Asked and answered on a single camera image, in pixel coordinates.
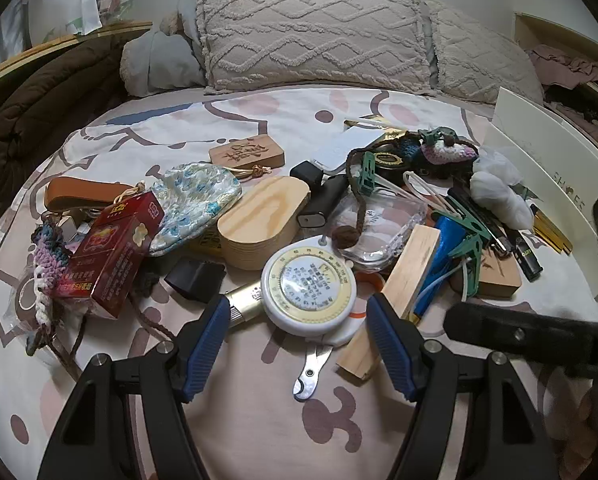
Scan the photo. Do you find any engraved wooden board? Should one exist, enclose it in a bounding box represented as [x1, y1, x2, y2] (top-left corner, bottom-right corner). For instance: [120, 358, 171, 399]
[449, 250, 523, 298]

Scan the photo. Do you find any green plastic clip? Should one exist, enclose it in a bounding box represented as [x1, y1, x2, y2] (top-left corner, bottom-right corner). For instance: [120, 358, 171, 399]
[419, 127, 457, 143]
[431, 195, 490, 306]
[356, 152, 394, 196]

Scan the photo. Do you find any black plug adapter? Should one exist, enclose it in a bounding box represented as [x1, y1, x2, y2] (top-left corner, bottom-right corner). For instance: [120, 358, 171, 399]
[164, 257, 227, 305]

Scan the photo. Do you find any long wooden block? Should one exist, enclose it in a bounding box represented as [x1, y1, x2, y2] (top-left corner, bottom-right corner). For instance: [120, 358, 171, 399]
[335, 225, 442, 383]

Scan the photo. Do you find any grey rolled blanket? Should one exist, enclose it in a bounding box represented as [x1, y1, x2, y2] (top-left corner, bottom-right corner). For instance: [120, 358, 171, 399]
[120, 12, 207, 98]

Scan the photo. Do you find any black charger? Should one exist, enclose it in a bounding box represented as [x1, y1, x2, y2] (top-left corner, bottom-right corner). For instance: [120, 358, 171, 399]
[289, 160, 324, 191]

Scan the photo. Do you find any black lighter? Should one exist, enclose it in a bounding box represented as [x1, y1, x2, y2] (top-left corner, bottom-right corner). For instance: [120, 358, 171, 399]
[509, 230, 544, 282]

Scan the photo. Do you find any brown blanket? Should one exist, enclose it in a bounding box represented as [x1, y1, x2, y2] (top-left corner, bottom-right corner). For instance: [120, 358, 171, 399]
[0, 27, 152, 211]

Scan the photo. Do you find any clear plastic case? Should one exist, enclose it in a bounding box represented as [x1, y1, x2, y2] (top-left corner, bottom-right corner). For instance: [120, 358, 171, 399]
[326, 192, 430, 276]

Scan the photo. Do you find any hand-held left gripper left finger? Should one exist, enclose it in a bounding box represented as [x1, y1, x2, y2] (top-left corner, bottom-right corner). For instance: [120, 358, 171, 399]
[38, 294, 232, 480]

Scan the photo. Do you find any round tape measure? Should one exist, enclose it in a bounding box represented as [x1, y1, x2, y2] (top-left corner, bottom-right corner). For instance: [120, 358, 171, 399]
[260, 237, 364, 348]

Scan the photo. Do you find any black power bank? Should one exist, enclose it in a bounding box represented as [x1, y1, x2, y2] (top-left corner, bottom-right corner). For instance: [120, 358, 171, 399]
[296, 175, 350, 228]

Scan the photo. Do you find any white cardboard box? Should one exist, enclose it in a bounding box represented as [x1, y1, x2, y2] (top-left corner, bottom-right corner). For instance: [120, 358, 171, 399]
[483, 86, 598, 296]

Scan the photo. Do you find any black round tin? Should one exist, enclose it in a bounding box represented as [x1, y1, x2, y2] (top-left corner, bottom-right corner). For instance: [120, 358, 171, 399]
[374, 150, 407, 181]

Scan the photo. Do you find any red cigarette pack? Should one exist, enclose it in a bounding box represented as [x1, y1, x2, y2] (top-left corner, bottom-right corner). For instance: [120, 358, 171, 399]
[54, 191, 166, 320]

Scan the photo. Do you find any white textured case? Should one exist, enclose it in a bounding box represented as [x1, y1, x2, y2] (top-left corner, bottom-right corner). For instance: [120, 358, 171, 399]
[309, 127, 384, 176]

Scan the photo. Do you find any black pen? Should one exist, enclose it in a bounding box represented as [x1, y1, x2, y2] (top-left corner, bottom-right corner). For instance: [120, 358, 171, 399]
[446, 187, 514, 261]

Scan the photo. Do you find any pink clothes pile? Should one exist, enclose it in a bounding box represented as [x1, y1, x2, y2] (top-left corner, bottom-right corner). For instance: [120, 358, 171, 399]
[526, 44, 598, 86]

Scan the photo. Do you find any purple white crochet pouch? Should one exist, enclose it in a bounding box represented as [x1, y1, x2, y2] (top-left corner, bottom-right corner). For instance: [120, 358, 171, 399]
[24, 220, 177, 383]

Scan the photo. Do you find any silver nail clipper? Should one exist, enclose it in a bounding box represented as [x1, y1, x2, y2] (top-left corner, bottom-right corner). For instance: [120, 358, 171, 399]
[293, 345, 334, 402]

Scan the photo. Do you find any wall niche shelf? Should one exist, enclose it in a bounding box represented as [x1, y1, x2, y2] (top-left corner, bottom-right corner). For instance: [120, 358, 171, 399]
[511, 10, 598, 156]

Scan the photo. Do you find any printed blanket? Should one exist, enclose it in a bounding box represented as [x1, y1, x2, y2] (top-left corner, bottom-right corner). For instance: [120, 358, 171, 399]
[0, 87, 598, 480]

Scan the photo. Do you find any engraved wooden tag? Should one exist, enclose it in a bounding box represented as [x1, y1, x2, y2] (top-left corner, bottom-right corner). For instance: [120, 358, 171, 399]
[209, 135, 286, 171]

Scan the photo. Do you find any white gauze bundle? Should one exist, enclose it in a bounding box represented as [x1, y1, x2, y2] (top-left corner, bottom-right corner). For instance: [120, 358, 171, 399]
[469, 145, 536, 231]

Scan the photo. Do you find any blue tube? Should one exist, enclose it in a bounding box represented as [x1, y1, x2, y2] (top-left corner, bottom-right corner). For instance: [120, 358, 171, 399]
[411, 212, 472, 323]

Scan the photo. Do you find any dark clothes pile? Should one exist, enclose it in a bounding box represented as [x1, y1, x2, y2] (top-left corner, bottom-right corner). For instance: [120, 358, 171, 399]
[544, 82, 598, 136]

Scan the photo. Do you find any white plastic clip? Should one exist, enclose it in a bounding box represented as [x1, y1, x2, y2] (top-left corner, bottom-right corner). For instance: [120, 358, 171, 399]
[404, 170, 454, 211]

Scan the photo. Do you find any oval wooden box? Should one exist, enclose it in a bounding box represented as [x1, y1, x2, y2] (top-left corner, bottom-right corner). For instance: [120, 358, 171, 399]
[216, 175, 312, 272]

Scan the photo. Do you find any beige knit pillow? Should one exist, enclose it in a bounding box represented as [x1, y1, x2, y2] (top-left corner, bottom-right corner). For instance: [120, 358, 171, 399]
[195, 0, 434, 96]
[426, 0, 544, 106]

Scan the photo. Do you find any floral fabric pouch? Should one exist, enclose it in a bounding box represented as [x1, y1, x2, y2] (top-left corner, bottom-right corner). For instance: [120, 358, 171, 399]
[149, 162, 243, 258]

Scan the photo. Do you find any gold ribbed lighter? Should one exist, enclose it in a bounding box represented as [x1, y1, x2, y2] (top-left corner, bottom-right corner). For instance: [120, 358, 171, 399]
[224, 282, 267, 328]

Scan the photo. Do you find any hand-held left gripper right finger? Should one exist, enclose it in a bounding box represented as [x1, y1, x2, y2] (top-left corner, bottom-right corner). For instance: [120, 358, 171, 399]
[366, 292, 552, 480]

